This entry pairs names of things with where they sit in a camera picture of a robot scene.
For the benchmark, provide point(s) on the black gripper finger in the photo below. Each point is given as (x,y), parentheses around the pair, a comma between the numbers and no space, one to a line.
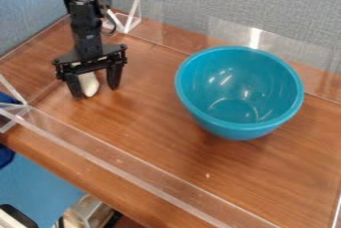
(74,86)
(114,75)

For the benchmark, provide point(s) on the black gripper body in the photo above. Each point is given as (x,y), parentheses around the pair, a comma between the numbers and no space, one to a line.
(91,54)

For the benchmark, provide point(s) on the white toy mushroom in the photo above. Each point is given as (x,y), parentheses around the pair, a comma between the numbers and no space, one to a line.
(90,84)

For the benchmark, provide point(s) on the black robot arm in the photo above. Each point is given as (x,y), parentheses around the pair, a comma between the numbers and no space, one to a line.
(87,13)

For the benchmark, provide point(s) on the blue plastic bowl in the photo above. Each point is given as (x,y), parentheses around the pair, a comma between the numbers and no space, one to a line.
(239,91)

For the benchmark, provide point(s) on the clear acrylic front barrier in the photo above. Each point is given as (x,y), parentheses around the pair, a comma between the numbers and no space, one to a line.
(146,192)

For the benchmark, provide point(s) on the clear acrylic barrier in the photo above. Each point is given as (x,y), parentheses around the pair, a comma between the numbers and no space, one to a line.
(146,192)
(316,63)

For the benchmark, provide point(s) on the black white object bottom left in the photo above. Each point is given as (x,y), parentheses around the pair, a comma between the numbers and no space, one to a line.
(13,219)

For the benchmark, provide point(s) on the clear acrylic back barrier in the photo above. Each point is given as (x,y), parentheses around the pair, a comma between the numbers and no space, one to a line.
(316,63)

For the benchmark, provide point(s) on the clear acrylic corner bracket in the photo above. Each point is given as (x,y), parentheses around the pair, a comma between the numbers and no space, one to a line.
(124,22)

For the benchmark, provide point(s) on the metal table leg frame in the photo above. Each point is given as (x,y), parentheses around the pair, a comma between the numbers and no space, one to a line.
(88,213)

